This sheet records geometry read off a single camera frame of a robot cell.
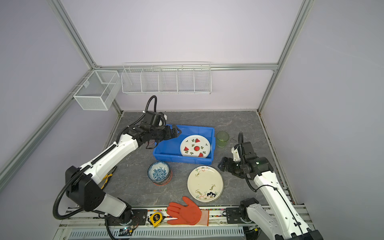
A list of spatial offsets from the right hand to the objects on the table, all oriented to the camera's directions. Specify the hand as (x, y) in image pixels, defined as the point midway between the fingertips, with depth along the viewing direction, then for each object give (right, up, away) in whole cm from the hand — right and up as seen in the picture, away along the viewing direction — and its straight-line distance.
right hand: (226, 169), depth 76 cm
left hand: (-26, +17, +4) cm, 32 cm away
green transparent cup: (+1, +15, +17) cm, 22 cm away
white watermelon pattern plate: (-16, +8, +23) cm, 30 cm away
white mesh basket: (-79, +45, +21) cm, 94 cm away
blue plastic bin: (-34, +7, +24) cm, 42 cm away
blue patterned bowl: (-36, -3, +6) cm, 37 cm away
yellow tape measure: (-35, -23, -4) cm, 42 cm away
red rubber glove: (-19, -22, -2) cm, 29 cm away
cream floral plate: (-10, -11, +7) cm, 16 cm away
